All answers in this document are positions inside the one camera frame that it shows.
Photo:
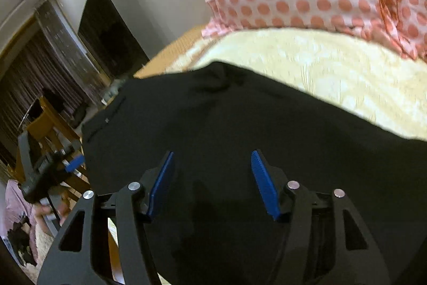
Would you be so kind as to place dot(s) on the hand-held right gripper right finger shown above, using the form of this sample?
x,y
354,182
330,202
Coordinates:
x,y
265,186

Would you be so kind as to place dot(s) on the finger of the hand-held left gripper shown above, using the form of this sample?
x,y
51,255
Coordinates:
x,y
75,163

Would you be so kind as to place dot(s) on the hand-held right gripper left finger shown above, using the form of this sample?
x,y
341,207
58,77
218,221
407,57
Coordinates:
x,y
161,186

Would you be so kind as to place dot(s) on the black pants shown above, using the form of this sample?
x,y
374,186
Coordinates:
x,y
233,124

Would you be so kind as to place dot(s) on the person's left hand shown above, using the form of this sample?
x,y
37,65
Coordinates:
x,y
45,212

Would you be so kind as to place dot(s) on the person's pink patterned clothing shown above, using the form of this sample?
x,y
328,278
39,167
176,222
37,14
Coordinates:
x,y
15,215

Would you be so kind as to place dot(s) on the wooden chair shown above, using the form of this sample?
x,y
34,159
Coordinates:
x,y
50,124

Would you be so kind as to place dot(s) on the dark brown curtain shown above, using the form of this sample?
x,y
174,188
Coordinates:
x,y
23,78

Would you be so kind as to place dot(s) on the patterned sheer curtain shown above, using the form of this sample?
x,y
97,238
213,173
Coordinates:
x,y
66,48

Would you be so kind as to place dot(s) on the cream patterned bed sheet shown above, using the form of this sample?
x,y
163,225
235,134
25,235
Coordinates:
x,y
333,71

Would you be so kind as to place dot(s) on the woven bed mat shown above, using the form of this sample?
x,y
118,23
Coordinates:
x,y
173,49

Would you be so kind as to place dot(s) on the black wall television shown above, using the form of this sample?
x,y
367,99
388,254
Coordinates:
x,y
106,31

